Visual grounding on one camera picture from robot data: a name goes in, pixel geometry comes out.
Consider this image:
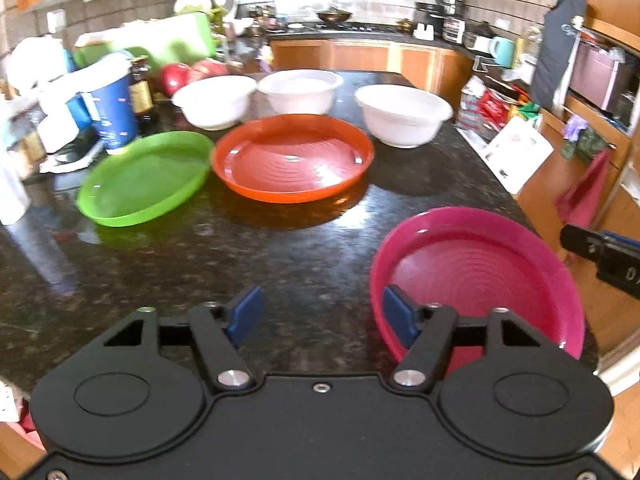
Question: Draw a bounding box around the magenta plastic plate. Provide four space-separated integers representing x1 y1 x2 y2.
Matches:
370 207 586 360

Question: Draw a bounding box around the red apple right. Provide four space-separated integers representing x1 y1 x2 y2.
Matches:
191 58 230 79

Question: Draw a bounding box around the teal electric kettle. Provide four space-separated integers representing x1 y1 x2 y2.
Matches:
489 36 515 68

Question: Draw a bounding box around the blue white tissue pack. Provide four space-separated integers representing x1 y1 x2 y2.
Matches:
37 93 92 154

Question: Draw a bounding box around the orange plastic plate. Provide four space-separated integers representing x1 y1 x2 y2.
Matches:
212 114 375 204

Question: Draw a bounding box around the red apple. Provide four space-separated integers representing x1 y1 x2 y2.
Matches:
158 63 191 98
191 58 230 79

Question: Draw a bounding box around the red apple left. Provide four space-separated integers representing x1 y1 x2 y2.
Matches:
158 63 191 98

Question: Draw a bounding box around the red snack bag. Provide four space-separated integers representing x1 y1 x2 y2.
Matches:
456 75 528 133

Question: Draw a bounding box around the black wok on stove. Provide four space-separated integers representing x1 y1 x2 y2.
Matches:
316 8 352 23

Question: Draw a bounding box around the white purple water bottle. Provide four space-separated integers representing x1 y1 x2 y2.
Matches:
0 157 30 226

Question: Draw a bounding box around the white window gift box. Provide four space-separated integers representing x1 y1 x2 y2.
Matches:
480 116 553 195

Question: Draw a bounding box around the dark sauce jar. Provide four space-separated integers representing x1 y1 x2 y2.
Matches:
129 55 157 132

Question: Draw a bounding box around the white ribbed bowl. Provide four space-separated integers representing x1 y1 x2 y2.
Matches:
354 84 454 150
257 70 344 115
171 75 257 131

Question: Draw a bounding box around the dark hanging apron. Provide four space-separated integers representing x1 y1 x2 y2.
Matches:
529 0 587 115

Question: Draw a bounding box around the purple rubber glove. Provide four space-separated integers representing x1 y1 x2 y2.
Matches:
563 115 588 143

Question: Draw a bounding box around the white plastic tray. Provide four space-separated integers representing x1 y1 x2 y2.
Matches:
39 140 104 174

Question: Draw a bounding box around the red hanging cloth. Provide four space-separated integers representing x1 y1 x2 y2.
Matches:
554 148 610 228

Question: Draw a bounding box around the green plastic plate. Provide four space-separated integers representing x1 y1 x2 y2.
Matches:
76 131 214 228

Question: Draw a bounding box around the blue paper coffee cup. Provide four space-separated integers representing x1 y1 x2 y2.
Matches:
76 52 138 154

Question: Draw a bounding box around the green cutting board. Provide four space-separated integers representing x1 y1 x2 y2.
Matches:
73 12 217 70

